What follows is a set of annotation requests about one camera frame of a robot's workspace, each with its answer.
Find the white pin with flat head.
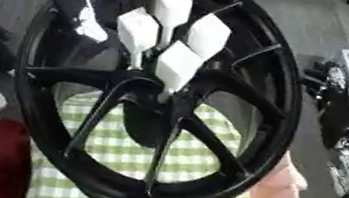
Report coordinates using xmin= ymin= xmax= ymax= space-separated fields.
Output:
xmin=144 ymin=0 xmax=197 ymax=53
xmin=181 ymin=8 xmax=237 ymax=66
xmin=149 ymin=37 xmax=209 ymax=110
xmin=107 ymin=2 xmax=165 ymax=74

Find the black spoked wheel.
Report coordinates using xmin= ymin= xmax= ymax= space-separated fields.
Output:
xmin=0 ymin=0 xmax=323 ymax=198

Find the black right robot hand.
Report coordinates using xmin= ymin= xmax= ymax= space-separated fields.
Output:
xmin=289 ymin=56 xmax=349 ymax=153

